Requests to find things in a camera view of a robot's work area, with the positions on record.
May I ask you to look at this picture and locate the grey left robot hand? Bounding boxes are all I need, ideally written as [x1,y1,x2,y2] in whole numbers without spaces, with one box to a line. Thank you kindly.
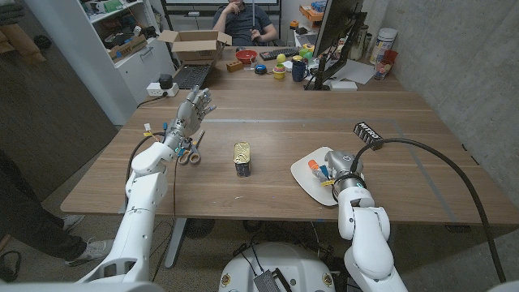
[164,84,217,152]

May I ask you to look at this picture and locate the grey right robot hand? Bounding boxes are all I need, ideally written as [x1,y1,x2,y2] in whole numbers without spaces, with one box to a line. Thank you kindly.
[311,150,366,200]

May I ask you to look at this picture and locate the orange and blue glue stick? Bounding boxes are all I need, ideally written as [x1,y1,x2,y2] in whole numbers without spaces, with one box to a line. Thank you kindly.
[307,159,330,182]

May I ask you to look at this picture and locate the black Nitro package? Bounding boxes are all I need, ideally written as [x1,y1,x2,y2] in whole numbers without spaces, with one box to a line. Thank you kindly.
[353,121,384,152]

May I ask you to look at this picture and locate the white paper plate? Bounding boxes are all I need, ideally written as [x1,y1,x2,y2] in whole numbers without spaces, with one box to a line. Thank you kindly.
[290,146,345,207]

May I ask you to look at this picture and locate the gold tin can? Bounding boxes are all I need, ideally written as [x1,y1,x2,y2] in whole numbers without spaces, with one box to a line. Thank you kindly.
[233,141,252,178]

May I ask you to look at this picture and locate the spare grey robotic hand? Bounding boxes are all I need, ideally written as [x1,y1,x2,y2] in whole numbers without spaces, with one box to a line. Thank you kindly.
[0,3,25,26]

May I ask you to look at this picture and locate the white power strip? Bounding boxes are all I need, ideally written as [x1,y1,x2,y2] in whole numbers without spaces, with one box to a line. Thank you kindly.
[146,82,180,97]

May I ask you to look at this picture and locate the black laptop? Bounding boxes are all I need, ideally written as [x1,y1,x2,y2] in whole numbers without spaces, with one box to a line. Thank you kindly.
[173,42,226,90]

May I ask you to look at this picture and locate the open cardboard box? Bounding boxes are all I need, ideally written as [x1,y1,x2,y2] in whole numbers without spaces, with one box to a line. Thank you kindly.
[157,29,233,66]

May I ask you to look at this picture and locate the flat white box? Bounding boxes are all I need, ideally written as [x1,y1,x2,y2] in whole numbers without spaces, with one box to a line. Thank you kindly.
[328,79,358,92]

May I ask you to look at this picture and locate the red bowl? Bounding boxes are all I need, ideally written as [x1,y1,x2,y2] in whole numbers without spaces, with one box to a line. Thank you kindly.
[235,49,259,65]

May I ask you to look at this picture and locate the white paper sheets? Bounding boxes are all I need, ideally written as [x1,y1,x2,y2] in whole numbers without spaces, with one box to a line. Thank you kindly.
[320,58,376,85]

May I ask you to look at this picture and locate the white shelf cabinet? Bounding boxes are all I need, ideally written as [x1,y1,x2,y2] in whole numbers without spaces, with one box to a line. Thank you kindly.
[24,0,178,126]

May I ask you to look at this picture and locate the dark blue mug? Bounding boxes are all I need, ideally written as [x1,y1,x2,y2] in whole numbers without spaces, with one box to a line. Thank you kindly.
[291,60,310,83]

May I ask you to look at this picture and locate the seated person in dark shirt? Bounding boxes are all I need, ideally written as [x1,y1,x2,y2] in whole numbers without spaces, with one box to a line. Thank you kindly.
[212,0,279,47]

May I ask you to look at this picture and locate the black keyboard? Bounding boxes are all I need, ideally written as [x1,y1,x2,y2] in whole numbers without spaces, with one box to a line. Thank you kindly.
[259,47,301,62]

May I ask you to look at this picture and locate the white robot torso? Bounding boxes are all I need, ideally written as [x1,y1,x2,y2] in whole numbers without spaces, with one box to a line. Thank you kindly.
[218,242,337,292]

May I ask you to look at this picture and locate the grey metal table leg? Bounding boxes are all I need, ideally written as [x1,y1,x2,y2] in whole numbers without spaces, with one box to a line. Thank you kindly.
[164,217,187,268]

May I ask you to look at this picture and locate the white canister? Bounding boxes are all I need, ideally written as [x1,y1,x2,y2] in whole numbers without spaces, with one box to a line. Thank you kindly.
[368,27,398,65]

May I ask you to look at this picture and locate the grey box on torso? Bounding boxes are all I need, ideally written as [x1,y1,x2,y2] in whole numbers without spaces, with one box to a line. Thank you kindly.
[253,267,293,292]

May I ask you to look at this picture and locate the black computer monitor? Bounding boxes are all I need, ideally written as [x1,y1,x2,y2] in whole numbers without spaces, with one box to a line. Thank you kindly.
[312,0,368,91]

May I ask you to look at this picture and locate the orange box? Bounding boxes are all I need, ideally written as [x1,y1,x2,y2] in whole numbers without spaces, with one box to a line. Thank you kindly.
[298,3,325,22]

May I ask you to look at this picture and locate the standing person in dark trousers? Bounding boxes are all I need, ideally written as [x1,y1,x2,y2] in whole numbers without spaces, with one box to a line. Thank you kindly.
[0,149,114,268]

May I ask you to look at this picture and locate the scissors with beige handles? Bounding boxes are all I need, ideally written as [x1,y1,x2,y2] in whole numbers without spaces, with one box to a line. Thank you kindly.
[177,129,206,166]

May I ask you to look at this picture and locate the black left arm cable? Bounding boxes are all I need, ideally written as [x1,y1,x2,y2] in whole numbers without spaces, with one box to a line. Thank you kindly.
[126,131,165,183]

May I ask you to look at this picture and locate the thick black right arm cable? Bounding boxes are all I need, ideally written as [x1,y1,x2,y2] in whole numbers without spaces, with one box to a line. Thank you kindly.
[350,137,508,284]

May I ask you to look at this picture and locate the black strap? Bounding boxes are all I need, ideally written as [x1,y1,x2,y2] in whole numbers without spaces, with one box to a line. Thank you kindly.
[0,250,22,283]

